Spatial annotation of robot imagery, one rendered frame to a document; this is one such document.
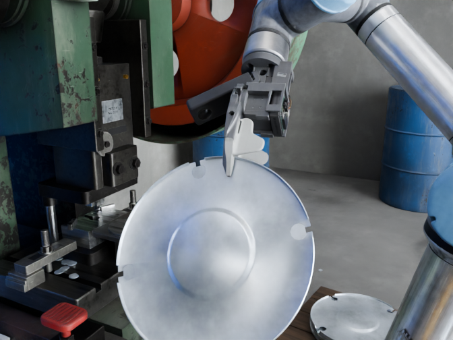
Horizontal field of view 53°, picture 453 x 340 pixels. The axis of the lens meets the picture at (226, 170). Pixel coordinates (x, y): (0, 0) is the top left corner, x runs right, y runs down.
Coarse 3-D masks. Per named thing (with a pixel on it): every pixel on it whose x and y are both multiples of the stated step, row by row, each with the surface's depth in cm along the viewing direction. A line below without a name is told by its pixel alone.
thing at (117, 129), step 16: (112, 64) 105; (128, 64) 110; (112, 80) 106; (128, 80) 111; (112, 96) 106; (128, 96) 112; (112, 112) 107; (128, 112) 112; (112, 128) 108; (128, 128) 113; (112, 144) 107; (128, 144) 113; (64, 160) 108; (80, 160) 105; (96, 160) 104; (112, 160) 105; (128, 160) 110; (64, 176) 109; (80, 176) 107; (96, 176) 105; (112, 176) 106; (128, 176) 111
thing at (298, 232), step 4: (296, 224) 62; (300, 224) 61; (292, 228) 62; (296, 228) 61; (300, 228) 61; (304, 228) 61; (292, 232) 61; (296, 232) 61; (300, 232) 61; (304, 232) 61; (292, 236) 61; (296, 236) 61; (300, 236) 61; (304, 236) 61
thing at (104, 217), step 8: (88, 216) 120; (96, 216) 120; (104, 216) 120; (112, 216) 120; (64, 224) 115; (80, 224) 115; (88, 224) 115; (96, 224) 115; (64, 232) 114; (72, 232) 113; (80, 232) 111; (88, 232) 110; (80, 240) 112; (88, 240) 111; (96, 240) 113; (104, 240) 116; (88, 248) 111
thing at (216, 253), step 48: (192, 192) 68; (240, 192) 66; (288, 192) 64; (144, 240) 68; (192, 240) 65; (240, 240) 63; (288, 240) 61; (144, 288) 65; (192, 288) 62; (240, 288) 61; (288, 288) 59; (144, 336) 62; (192, 336) 60; (240, 336) 58
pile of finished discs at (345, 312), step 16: (320, 304) 150; (336, 304) 150; (352, 304) 150; (368, 304) 150; (384, 304) 150; (320, 320) 142; (336, 320) 142; (352, 320) 141; (368, 320) 141; (384, 320) 142; (320, 336) 136; (336, 336) 134; (352, 336) 134; (368, 336) 134; (384, 336) 134
